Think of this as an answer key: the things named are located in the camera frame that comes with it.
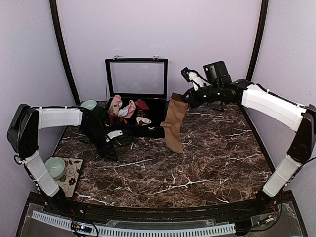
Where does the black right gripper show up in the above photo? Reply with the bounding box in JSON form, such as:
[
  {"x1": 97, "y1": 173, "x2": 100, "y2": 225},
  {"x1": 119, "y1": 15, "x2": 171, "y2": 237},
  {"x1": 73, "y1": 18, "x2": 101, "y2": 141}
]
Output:
[{"x1": 182, "y1": 83, "x2": 222, "y2": 108}]

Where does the cream brown block sock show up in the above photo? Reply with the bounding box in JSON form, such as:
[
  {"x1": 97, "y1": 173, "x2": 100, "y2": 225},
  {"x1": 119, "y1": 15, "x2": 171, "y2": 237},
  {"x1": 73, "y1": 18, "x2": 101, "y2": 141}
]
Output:
[{"x1": 136, "y1": 117, "x2": 152, "y2": 126}]

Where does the tan ribbed sock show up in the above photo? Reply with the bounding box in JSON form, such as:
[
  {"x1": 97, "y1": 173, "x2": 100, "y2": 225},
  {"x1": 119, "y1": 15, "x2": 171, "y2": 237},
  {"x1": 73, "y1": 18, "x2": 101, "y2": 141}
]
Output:
[{"x1": 161, "y1": 93, "x2": 188, "y2": 153}]

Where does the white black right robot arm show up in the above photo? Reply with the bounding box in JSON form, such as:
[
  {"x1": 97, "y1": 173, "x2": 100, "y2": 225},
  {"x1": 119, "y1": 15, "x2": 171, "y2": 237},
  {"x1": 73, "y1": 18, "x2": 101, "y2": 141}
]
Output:
[{"x1": 181, "y1": 61, "x2": 316, "y2": 214}]

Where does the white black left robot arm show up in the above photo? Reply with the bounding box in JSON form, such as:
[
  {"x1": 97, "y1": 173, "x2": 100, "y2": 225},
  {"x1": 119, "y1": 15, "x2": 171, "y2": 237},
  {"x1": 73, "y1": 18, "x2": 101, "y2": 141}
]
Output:
[{"x1": 7, "y1": 104, "x2": 118, "y2": 215}]

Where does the maroon orange rolled sock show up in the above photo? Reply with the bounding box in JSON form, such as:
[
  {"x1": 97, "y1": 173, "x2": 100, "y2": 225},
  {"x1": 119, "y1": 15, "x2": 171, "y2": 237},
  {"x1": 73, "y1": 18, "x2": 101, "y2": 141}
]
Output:
[{"x1": 105, "y1": 113, "x2": 128, "y2": 125}]

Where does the floral placemat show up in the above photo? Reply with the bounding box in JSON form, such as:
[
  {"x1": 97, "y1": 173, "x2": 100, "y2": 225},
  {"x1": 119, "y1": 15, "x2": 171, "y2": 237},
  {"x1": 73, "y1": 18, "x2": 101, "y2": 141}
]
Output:
[{"x1": 55, "y1": 157, "x2": 83, "y2": 198}]

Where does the beige patterned rolled sock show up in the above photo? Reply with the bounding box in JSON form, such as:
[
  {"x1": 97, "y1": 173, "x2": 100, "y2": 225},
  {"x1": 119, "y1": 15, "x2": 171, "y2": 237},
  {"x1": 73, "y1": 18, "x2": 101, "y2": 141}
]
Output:
[{"x1": 108, "y1": 104, "x2": 120, "y2": 116}]

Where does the pink white rolled sock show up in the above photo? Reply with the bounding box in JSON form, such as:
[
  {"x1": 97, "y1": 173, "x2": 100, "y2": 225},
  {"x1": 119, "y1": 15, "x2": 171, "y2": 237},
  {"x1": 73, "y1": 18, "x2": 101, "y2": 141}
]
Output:
[{"x1": 118, "y1": 100, "x2": 136, "y2": 118}]

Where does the brown patterned small sock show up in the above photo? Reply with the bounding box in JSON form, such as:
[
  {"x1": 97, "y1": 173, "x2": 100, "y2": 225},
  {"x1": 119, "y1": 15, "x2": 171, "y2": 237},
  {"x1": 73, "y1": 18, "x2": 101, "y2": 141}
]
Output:
[{"x1": 137, "y1": 110, "x2": 146, "y2": 118}]

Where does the pale green bowl at back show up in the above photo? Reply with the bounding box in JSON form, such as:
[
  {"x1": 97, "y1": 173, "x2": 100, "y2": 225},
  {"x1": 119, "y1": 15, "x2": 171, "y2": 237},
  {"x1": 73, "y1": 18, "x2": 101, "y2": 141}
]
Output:
[{"x1": 80, "y1": 100, "x2": 97, "y2": 110}]

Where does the pale green bowl on mat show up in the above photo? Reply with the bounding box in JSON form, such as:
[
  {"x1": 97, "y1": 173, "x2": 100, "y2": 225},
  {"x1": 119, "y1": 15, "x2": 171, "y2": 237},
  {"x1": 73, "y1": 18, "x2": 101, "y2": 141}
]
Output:
[{"x1": 45, "y1": 157, "x2": 66, "y2": 180}]

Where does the dark red folded sock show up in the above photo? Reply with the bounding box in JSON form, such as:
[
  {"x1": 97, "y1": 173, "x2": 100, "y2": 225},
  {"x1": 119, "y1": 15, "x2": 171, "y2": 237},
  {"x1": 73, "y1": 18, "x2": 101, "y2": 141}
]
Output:
[{"x1": 135, "y1": 99, "x2": 150, "y2": 110}]

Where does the black box with glass lid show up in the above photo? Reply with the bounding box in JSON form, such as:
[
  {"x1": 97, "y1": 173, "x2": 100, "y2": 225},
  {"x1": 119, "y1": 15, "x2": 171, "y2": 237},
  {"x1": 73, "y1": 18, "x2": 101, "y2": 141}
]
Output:
[{"x1": 105, "y1": 57, "x2": 168, "y2": 138}]

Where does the small circuit board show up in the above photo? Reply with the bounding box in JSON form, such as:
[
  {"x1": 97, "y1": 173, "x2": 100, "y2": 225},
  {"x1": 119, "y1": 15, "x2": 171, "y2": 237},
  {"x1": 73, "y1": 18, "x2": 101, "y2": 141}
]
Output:
[{"x1": 71, "y1": 222, "x2": 92, "y2": 233}]

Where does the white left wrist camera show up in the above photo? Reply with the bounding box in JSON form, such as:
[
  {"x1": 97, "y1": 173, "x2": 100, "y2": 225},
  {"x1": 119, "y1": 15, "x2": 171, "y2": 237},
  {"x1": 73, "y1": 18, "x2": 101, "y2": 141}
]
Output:
[{"x1": 106, "y1": 130, "x2": 123, "y2": 142}]

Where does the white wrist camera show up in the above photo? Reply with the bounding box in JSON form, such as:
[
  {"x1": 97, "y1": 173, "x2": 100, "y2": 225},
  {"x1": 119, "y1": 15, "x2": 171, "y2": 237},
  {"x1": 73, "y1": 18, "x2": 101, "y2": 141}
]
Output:
[
  {"x1": 181, "y1": 67, "x2": 207, "y2": 91},
  {"x1": 106, "y1": 130, "x2": 123, "y2": 142}
]

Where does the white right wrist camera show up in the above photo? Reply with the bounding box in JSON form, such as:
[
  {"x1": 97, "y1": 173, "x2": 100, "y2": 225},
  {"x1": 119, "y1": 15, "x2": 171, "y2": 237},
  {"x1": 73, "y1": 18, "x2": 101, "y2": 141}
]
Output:
[{"x1": 181, "y1": 67, "x2": 207, "y2": 91}]

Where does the white slotted cable duct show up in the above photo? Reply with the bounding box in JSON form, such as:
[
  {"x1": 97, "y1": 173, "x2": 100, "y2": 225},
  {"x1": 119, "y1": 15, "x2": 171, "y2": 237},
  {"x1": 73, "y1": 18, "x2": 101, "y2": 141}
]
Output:
[{"x1": 31, "y1": 211, "x2": 236, "y2": 237}]

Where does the black right frame post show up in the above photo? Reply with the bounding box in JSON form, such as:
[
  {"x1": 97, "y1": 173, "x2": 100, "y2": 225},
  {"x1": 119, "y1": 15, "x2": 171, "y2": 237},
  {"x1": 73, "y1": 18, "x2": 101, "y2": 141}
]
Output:
[{"x1": 246, "y1": 0, "x2": 269, "y2": 81}]

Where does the black frame post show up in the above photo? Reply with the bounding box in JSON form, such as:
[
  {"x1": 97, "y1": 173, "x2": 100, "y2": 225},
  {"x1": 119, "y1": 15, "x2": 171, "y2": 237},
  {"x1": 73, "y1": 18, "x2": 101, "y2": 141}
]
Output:
[
  {"x1": 246, "y1": 0, "x2": 269, "y2": 81},
  {"x1": 49, "y1": 0, "x2": 80, "y2": 105}
]

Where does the black front table rail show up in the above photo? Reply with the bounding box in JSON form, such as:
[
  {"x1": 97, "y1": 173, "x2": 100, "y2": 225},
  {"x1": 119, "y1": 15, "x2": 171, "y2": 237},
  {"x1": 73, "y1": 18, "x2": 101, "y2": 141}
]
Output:
[{"x1": 20, "y1": 191, "x2": 299, "y2": 223}]

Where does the black left frame post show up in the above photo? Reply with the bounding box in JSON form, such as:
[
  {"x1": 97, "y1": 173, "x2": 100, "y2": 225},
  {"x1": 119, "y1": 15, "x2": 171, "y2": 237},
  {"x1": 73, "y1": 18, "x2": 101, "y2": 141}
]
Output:
[{"x1": 49, "y1": 0, "x2": 80, "y2": 105}]

